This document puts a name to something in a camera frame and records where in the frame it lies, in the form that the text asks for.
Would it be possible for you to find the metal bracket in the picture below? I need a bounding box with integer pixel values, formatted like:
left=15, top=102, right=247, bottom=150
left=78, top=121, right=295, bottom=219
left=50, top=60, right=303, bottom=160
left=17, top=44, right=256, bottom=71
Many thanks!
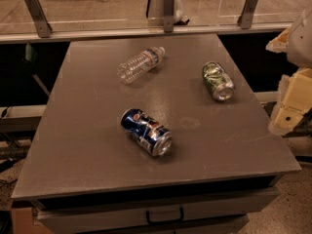
left=238, top=0, right=258, bottom=29
left=24, top=0, right=53, bottom=38
left=163, top=0, right=175, bottom=33

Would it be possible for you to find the grey drawer with black handle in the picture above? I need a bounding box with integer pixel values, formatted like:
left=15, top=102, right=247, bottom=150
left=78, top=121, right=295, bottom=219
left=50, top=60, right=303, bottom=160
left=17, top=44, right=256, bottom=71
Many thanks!
left=38, top=187, right=279, bottom=234

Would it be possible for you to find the clear plastic water bottle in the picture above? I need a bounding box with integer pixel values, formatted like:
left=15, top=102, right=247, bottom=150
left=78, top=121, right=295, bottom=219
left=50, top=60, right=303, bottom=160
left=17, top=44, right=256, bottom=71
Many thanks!
left=117, top=47, right=165, bottom=84

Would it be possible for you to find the right metal bracket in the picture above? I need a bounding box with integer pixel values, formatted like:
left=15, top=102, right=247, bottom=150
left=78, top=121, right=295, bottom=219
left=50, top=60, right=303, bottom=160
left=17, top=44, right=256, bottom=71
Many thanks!
left=238, top=0, right=258, bottom=29

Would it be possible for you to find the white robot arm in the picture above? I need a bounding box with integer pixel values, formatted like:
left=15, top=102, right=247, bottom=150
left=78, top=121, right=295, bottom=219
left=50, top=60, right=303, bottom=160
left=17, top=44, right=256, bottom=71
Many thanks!
left=265, top=5, right=312, bottom=136

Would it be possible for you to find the left metal bracket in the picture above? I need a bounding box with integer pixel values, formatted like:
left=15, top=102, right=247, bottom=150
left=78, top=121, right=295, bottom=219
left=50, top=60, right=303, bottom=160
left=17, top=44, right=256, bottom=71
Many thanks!
left=24, top=0, right=53, bottom=38

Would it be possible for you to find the metal rail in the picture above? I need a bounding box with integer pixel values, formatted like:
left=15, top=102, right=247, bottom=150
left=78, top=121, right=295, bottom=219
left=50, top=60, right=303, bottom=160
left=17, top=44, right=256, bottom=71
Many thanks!
left=0, top=22, right=292, bottom=44

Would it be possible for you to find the middle metal bracket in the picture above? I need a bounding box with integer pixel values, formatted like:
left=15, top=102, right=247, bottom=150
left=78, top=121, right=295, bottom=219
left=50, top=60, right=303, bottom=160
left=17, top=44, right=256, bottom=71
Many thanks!
left=163, top=0, right=175, bottom=33

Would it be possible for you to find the blue soda can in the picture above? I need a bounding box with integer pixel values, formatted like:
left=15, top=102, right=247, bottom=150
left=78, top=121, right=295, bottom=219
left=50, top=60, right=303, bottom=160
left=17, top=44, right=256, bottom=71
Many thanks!
left=121, top=108, right=173, bottom=157

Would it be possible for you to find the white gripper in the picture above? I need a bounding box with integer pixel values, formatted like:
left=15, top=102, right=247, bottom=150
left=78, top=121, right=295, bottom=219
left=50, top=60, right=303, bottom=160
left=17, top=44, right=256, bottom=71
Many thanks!
left=267, top=67, right=312, bottom=137

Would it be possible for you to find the green soda can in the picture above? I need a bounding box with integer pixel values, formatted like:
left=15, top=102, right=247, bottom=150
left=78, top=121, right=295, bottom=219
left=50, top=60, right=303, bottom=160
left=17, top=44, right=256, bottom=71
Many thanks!
left=202, top=61, right=235, bottom=101

